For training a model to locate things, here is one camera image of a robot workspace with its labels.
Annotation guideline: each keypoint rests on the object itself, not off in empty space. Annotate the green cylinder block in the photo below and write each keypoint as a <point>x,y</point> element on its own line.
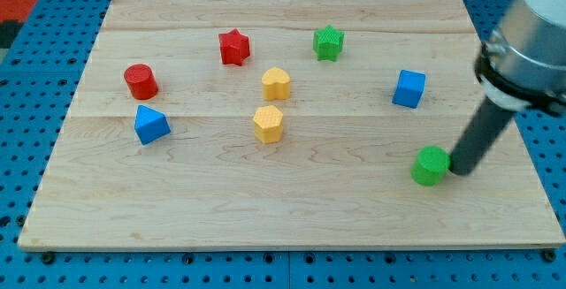
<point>430,166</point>

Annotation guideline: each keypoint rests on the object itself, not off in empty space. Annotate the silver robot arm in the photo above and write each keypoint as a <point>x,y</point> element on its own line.
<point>522,64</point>

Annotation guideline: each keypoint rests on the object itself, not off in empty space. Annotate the yellow hexagon block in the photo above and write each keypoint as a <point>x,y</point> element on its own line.
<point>268,124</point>

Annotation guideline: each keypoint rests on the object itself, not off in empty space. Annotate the yellow heart block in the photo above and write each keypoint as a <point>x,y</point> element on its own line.
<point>276,84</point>

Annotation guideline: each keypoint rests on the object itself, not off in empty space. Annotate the wooden board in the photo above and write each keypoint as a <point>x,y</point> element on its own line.
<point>339,177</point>

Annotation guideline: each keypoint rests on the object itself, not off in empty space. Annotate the red star block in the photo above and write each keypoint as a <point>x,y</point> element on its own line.
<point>234,47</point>

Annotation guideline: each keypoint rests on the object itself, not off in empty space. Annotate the green star block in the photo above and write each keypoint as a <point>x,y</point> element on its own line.
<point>328,43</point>

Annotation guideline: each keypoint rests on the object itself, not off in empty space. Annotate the blue triangle block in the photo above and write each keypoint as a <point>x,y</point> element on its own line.
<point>150,124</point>

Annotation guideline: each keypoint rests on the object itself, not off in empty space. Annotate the blue cube block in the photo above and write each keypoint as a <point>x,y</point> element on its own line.
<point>409,89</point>

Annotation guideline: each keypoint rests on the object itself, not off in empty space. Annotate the red cylinder block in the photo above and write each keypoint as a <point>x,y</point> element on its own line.
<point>141,81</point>

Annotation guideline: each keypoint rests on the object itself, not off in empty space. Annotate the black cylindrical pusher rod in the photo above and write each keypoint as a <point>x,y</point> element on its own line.
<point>486,125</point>

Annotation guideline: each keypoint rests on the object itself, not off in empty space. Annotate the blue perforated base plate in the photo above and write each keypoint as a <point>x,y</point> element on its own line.
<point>39,75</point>

